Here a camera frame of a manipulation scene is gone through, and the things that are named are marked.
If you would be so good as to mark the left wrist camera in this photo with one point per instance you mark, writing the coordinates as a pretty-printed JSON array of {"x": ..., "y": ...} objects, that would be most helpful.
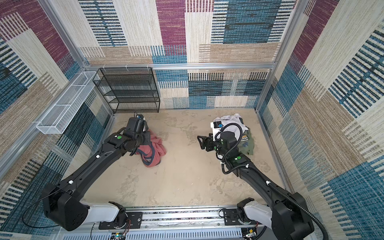
[{"x": 139, "y": 116}]

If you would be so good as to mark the white wire mesh basket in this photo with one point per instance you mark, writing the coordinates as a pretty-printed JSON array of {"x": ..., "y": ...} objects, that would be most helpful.
[{"x": 57, "y": 119}]

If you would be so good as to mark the black wire shelf rack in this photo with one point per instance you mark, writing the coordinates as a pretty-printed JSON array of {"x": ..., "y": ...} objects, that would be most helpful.
[{"x": 128, "y": 90}]

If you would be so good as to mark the green printed t-shirt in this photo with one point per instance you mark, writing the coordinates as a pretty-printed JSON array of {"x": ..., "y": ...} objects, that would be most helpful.
[{"x": 246, "y": 146}]

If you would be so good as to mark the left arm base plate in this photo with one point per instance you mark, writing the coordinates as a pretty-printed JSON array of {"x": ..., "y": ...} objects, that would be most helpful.
[{"x": 132, "y": 220}]

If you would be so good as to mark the white cloth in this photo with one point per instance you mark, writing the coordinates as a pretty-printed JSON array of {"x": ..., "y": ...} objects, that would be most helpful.
[{"x": 236, "y": 118}]

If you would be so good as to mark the aluminium front rail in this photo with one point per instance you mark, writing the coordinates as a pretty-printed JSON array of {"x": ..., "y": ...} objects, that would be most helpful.
[{"x": 172, "y": 223}]

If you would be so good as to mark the red cloth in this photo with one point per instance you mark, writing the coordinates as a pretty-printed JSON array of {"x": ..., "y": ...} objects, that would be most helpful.
[{"x": 151, "y": 154}]

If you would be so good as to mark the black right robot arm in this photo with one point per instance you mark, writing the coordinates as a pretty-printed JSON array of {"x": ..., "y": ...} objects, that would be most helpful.
[{"x": 284, "y": 213}]

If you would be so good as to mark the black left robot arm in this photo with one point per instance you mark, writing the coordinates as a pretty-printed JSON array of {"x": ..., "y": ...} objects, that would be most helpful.
[{"x": 62, "y": 202}]

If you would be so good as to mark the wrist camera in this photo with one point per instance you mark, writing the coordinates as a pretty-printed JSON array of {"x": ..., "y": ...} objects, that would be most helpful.
[
  {"x": 139, "y": 116},
  {"x": 217, "y": 126}
]

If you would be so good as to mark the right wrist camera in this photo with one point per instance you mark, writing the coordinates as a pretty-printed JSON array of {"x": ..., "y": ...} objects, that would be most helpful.
[{"x": 217, "y": 126}]

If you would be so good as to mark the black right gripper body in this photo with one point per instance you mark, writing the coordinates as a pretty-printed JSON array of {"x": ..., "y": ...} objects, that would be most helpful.
[{"x": 211, "y": 145}]

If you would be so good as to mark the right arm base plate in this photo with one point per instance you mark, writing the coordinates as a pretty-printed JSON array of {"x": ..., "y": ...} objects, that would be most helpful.
[{"x": 233, "y": 217}]

